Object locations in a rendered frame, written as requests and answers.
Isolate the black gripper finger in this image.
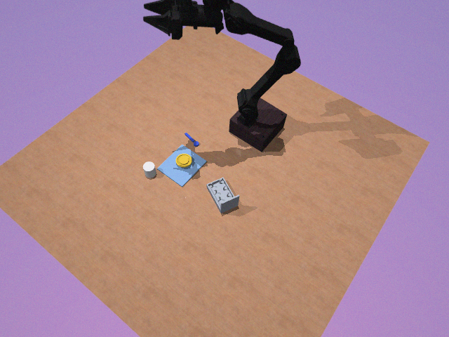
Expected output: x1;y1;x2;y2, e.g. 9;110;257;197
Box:
143;10;170;36
144;0;169;15

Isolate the grey cylinder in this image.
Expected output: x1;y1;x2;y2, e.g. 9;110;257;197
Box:
143;161;156;178

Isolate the dark grey dish rack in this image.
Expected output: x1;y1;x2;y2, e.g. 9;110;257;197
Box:
206;178;239;213

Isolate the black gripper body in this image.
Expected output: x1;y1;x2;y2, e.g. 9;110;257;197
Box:
169;0;202;40

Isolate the light blue flat square mat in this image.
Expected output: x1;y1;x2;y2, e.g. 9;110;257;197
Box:
157;145;207;187

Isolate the yellow round plate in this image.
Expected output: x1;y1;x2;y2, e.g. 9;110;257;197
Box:
175;154;192;168

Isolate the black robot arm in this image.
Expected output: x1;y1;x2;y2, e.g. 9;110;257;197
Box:
201;0;301;128

